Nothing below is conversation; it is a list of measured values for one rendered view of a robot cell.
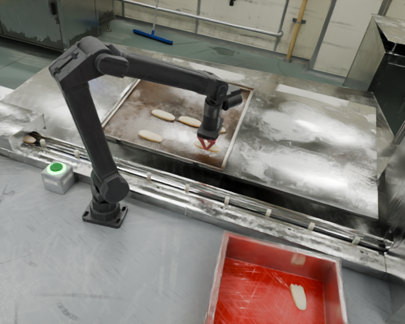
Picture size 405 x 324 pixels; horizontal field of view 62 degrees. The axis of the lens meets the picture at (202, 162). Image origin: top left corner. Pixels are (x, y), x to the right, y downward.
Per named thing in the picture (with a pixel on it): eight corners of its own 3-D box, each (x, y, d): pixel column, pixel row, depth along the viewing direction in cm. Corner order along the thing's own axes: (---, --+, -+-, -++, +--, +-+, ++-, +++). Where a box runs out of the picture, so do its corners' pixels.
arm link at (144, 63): (74, 56, 75) (94, 76, 69) (81, 31, 73) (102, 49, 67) (206, 87, 106) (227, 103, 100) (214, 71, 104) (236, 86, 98)
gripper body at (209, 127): (223, 122, 115) (226, 105, 110) (215, 141, 109) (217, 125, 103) (205, 117, 116) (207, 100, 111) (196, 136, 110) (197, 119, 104)
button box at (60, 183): (44, 196, 112) (37, 171, 105) (58, 181, 118) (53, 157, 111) (65, 204, 110) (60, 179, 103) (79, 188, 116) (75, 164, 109)
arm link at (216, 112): (201, 95, 103) (212, 105, 100) (219, 89, 106) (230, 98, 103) (199, 112, 108) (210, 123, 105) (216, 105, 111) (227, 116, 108)
